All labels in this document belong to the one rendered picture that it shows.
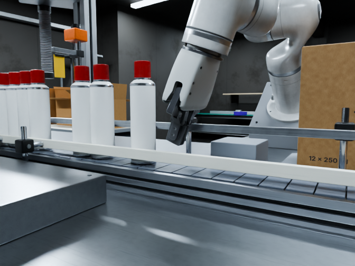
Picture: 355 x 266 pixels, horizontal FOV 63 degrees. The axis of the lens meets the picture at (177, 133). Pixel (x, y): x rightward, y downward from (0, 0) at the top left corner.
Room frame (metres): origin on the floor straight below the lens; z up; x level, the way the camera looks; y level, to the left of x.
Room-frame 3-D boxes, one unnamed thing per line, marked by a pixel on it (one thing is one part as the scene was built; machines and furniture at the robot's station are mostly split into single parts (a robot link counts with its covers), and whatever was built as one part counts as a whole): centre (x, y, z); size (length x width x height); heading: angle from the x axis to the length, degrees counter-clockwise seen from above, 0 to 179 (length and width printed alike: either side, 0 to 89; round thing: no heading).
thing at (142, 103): (0.60, 0.07, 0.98); 0.05 x 0.05 x 0.20
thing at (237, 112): (7.65, -1.30, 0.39); 2.27 x 0.86 x 0.78; 52
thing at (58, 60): (0.74, 0.29, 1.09); 0.03 x 0.01 x 0.06; 149
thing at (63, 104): (2.85, 0.95, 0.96); 0.53 x 0.45 x 0.37; 144
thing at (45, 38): (0.90, 0.39, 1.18); 0.04 x 0.04 x 0.21
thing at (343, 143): (0.47, -0.27, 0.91); 0.07 x 0.03 x 0.17; 149
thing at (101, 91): (0.65, 0.17, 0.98); 0.05 x 0.05 x 0.20
